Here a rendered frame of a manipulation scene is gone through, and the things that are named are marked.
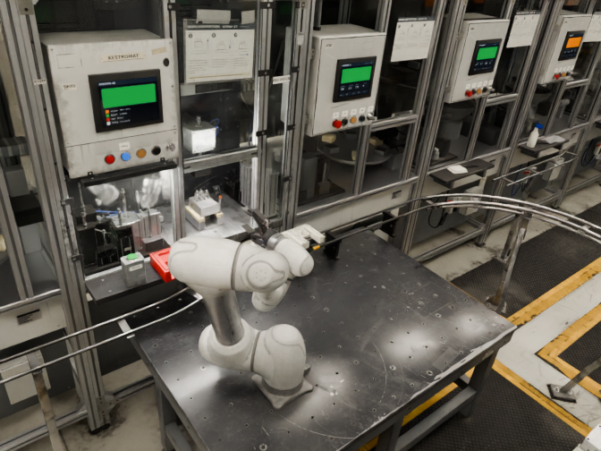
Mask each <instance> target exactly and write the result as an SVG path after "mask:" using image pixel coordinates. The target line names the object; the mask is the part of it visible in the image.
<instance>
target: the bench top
mask: <svg viewBox="0 0 601 451"><path fill-rule="evenodd" d="M324 248H325V246H324V247H321V248H319V249H316V250H314V251H311V252H310V256H311V257H312V259H313V260H314V266H313V269H312V270H311V272H310V273H309V274H308V275H306V276H304V277H295V278H294V279H293V280H292V282H291V284H290V286H289V288H288V290H287V292H286V294H285V296H284V297H283V299H282V300H281V301H280V302H279V303H278V304H277V305H276V306H275V307H274V308H273V309H272V310H271V311H268V312H262V311H259V310H257V309H256V308H255V307H254V306H253V303H252V295H253V292H241V291H235V294H236V299H237V303H238V307H239V311H240V315H241V318H242V319H244V320H245V321H246V322H247V323H248V324H249V325H250V326H251V327H252V328H253V329H256V330H260V331H264V330H269V329H270V328H271V327H273V326H276V325H279V324H286V325H290V326H293V327H295V328H297V329H298V330H299V331H300V333H301V335H302V338H303V340H304V344H305V347H306V363H305V364H308V365H309V366H310V371H309V372H308V373H306V374H305V375H304V376H303V377H304V378H305V379H306V380H307V381H308V382H309V383H311V384H312V385H313V391H312V392H309V393H306V394H304V395H302V396H300V397H298V398H296V399H295V400H293V401H291V402H290V403H289V404H286V405H285V406H284V407H283V408H282V409H281V410H279V411H277V410H275V409H274V407H273V405H272V403H271V402H270V401H269V400H268V398H267V397H266V396H265V395H264V394H263V392H262V391H261V390H260V389H259V388H258V386H257V385H255V384H254V383H252V382H251V377H252V376H253V375H256V374H257V373H255V372H250V371H241V370H231V369H227V368H223V367H219V366H216V365H214V364H212V363H210V362H208V361H207V360H206V359H204V358H203V357H202V355H201V353H200V351H199V339H200V336H201V333H202V332H203V330H204V329H205V328H206V327H208V326H209V325H211V322H210V319H209V316H208V314H207V309H206V307H205V304H204V303H203V302H198V303H197V304H195V305H194V306H192V307H190V308H189V309H187V310H186V311H183V312H182V313H180V314H178V315H176V316H174V317H172V318H170V319H167V320H165V321H162V322H160V323H158V324H156V325H153V326H151V327H148V328H144V329H142V330H140V331H138V332H135V333H133V334H134V335H135V336H133V339H134V341H135V342H136V344H137V345H138V347H139V348H140V350H141V351H142V352H143V354H144V356H145V357H146V359H147V360H148V362H149V364H150V365H151V367H152V368H153V370H154V371H155V373H156V374H157V376H158V377H159V379H160V380H161V382H162V383H163V385H164V386H165V389H166V390H167V392H168V393H169V395H170V396H171V398H172V399H173V400H174V402H175V404H176V405H177V407H178V408H179V410H180V411H181V413H182V415H183V416H184V418H185V420H186V421H187V422H188V423H189V425H190V427H191V428H192V430H193V431H194V433H195V434H196V436H197V438H198V439H199V441H200V443H201V444H202V446H203V447H204V448H205V449H206V451H345V450H346V449H348V448H349V447H351V446H352V445H354V444H355V443H357V442H358V441H360V440H361V439H363V438H364V437H366V436H367V435H368V434H369V433H371V432H372V431H373V430H375V429H377V428H378V427H380V426H381V425H382V424H384V423H385V422H387V421H389V420H390V419H392V418H393V417H394V416H395V415H396V414H398V413H400V412H401V411H402V410H404V409H405V408H407V407H408V406H410V405H411V404H413V403H414V402H416V401H417V400H419V399H420V398H421V397H422V396H424V395H425V394H427V393H428V392H430V391H431V390H432V389H434V388H435V387H437V386H439V385H440V384H442V383H443V382H444V381H446V380H447V379H449V378H450V377H451V376H452V375H454V374H455V373H457V372H458V371H460V370H461V369H463V368H464V367H466V366H467V365H469V364H470V363H472V362H473V361H475V360H476V359H477V358H478V357H480V356H481V355H482V354H484V353H486V352H487V351H489V350H490V349H491V348H493V347H494V346H496V345H498V344H499V343H501V342H502V341H503V340H504V339H505V338H507V337H508V336H510V335H511V334H513V333H514V331H515V330H516V329H517V326H515V325H514V324H512V323H511V322H510V321H509V320H507V319H505V318H503V317H502V316H500V315H499V314H497V313H496V312H494V311H492V310H491V309H489V308H488V307H487V306H485V305H484V304H482V303H481V302H479V301H477V300H476V299H474V298H473V297H471V296H469V295H468V294H466V293H464V292H463V291H462V290H461V289H459V288H458V287H456V286H455V285H453V284H451V283H450V282H448V281H446V280H445V279H443V278H441V277H440V276H439V275H438V274H436V273H435V272H433V271H432V270H430V269H428V268H426V267H425V266H423V265H422V264H420V263H419V262H417V261H416V260H415V259H413V258H412V257H410V256H408V255H407V254H405V253H404V252H402V251H400V250H399V249H397V248H396V247H394V246H393V245H392V244H390V243H388V242H387V241H385V240H384V239H382V238H381V237H379V236H378V235H376V234H374V233H373V232H371V231H369V230H367V231H364V232H361V233H359V234H355V235H353V236H350V237H347V238H345V239H342V242H341V243H340V244H339V251H338V257H339V260H334V259H333V258H332V257H330V256H329V255H328V254H326V253H325V252H324V251H323V249H324ZM415 267H419V268H415ZM403 290H406V291H407V292H406V293H405V292H404V291H403ZM197 300H198V299H196V298H195V297H193V296H192V295H190V294H188V293H186V292H185V291H184V292H183V293H181V294H179V295H177V296H175V297H174V298H172V299H170V300H169V301H167V302H164V303H161V304H159V305H157V306H156V307H153V308H151V309H148V310H145V311H142V312H139V313H137V314H134V315H131V316H130V317H127V318H124V319H125V321H126V322H127V324H128V326H129V327H130V329H131V330H133V329H135V328H139V327H141V326H144V325H147V324H148V323H151V322H153V321H156V320H158V319H161V318H164V317H166V316H168V315H170V314H173V313H175V312H177V311H178V310H180V309H182V308H184V307H186V306H188V305H189V304H191V303H193V302H195V301H197ZM373 305H376V308H375V307H373ZM451 306H453V307H454V308H451Z"/></svg>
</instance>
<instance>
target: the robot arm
mask: <svg viewBox="0 0 601 451"><path fill-rule="evenodd" d="M241 209H242V210H243V211H244V212H245V213H247V214H248V215H249V216H250V217H253V218H254V220H255V221H256V223H257V224H258V229H259V230H260V234H258V233H256V231H255V230H254V229H253V228H252V227H250V226H249V225H248V224H245V225H242V226H241V227H242V228H243V229H244V230H245V231H246V232H247V233H248V234H249V237H251V240H252V241H253V242H254V243H256V244H257V245H259V246H261V248H259V247H257V246H253V245H249V244H246V243H238V242H235V241H232V240H228V239H225V238H218V237H212V236H202V235H198V236H190V237H185V238H182V239H180V240H179V241H177V242H175V243H174V245H173V246H172V248H171V250H170V253H169V257H168V269H169V270H170V273H171V274H172V275H173V276H174V277H175V278H176V279H178V280H179V281H181V282H183V283H185V284H186V285H187V286H189V287H190V288H191V289H193V290H194V291H195V292H196V293H197V294H199V295H201V296H202V299H203V302H204V304H205V307H206V309H207V314H208V316H209V319H210V322H211V325H209V326H208V327H206V328H205V329H204V330H203V332H202V333H201V336H200V339H199V351H200V353H201V355H202V357H203V358H204V359H206V360H207V361H208V362H210V363H212V364H214V365H216V366H219V367H223V368H227V369H231V370H241V371H250V372H255V373H257V374H256V375H253V376H252V377H251V382H252V383H254V384H255V385H257V386H258V388H259V389H260V390H261V391H262V392H263V394H264V395H265V396H266V397H267V398H268V400H269V401H270V402H271V403H272V405H273V407H274V409H275V410H277V411H279V410H281V409H282V408H283V407H284V406H285V405H286V404H289V403H290V402H291V401H293V400H295V399H296V398H298V397H300V396H302V395H304V394H306V393H309V392H312V391H313V385H312V384H311V383H309V382H308V381H307V380H306V379H305V378H304V377H303V376H304V375H305V374H306V373H308V372H309V371H310V366H309V365H308V364H305V363H306V347H305V344H304V340H303V338H302V335H301V333H300V331H299V330H298V329H297V328H295V327H293V326H290V325H286V324H279V325H276V326H273V327H271V328H270V329H269V330H264V331H260V330H256V329H253V328H252V327H251V326H250V325H249V324H248V323H247V322H246V321H245V320H244V319H242V318H241V315H240V311H239V307H238V303H237V299H236V294H235V291H241V292H253V295H252V303H253V306H254V307H255V308H256V309H257V310H259V311H262V312H268V311H271V310H272V309H273V308H274V307H275V306H276V305H277V304H278V303H279V302H280V301H281V300H282V299H283V297H284V296H285V294H286V292H287V290H288V288H289V286H290V284H291V282H292V280H293V279H294V278H295V277H304V276H306V275H308V274H309V273H310V272H311V270H312V269H313V266H314V260H313V259H312V257H311V256H310V254H309V253H308V252H307V251H306V250H305V249H304V248H303V247H302V246H301V245H299V244H298V243H297V242H295V241H292V240H290V239H289V238H288V237H286V236H285V235H284V234H282V233H278V232H277V231H276V230H274V229H271V228H270V226H269V225H268V223H269V222H270V220H269V219H267V218H266V217H265V216H264V215H263V214H262V213H261V212H260V211H259V210H258V209H257V208H255V209H252V208H249V207H244V208H241ZM262 226H263V227H262ZM260 239H261V240H260ZM266 248H267V249H268V251H267V250H266Z"/></svg>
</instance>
